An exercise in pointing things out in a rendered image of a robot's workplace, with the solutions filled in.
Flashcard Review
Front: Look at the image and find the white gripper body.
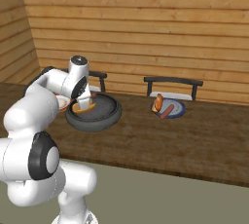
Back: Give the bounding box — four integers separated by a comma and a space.
76, 85, 93, 110

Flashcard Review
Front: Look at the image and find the orange bun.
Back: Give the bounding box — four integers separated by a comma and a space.
152, 93, 165, 114
71, 101, 97, 115

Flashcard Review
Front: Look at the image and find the white plate with red rim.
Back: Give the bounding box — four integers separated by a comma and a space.
53, 93, 73, 114

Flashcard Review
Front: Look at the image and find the dark grey bowl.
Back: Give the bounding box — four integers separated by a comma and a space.
64, 92, 124, 133

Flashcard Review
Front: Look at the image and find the blue plate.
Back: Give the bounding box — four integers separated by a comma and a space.
149, 97, 188, 120

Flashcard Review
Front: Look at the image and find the black chair with white seat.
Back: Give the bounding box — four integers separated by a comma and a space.
40, 65, 108, 93
143, 75, 204, 102

